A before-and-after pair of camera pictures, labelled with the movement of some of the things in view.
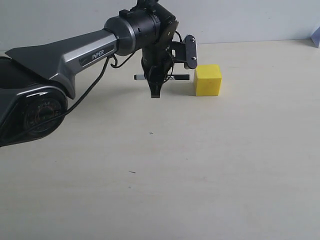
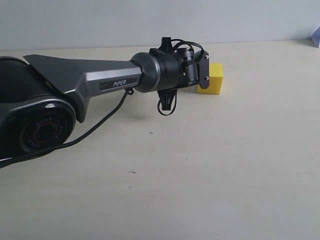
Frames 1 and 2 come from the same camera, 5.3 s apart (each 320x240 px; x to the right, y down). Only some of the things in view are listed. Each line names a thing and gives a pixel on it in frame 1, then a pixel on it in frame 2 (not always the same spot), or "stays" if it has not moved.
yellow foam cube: [207, 80] stays
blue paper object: [316, 37] stays
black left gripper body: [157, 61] to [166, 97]
